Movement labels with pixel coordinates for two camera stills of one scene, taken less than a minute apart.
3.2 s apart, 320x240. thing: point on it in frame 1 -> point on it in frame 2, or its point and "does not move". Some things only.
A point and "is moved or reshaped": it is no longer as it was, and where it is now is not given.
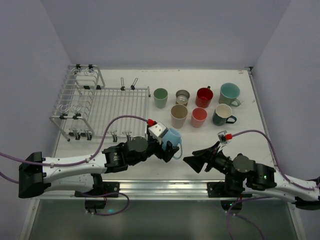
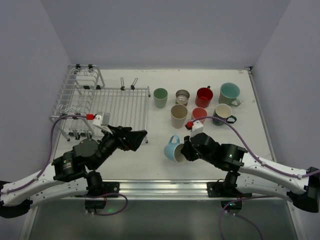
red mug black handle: x=204 y=97 does not move
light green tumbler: x=160 y=95 does not move
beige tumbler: x=179 y=114 does not move
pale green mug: x=228 y=94 does not move
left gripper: x=161 y=149 -> x=122 y=137
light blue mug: x=174 y=136 is moved or reshaped
